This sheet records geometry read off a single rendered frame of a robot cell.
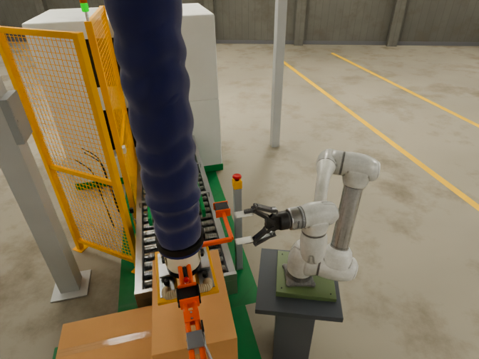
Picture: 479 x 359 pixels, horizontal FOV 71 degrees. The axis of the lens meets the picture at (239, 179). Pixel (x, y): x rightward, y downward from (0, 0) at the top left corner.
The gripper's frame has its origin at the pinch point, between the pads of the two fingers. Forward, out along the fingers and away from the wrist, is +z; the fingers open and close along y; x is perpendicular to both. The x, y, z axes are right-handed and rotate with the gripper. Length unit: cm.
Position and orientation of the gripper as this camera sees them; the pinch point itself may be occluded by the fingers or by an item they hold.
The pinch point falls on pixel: (237, 228)
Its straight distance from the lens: 129.9
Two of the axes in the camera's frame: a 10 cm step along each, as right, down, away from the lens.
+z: -9.7, 1.5, -2.0
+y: 0.1, 8.4, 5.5
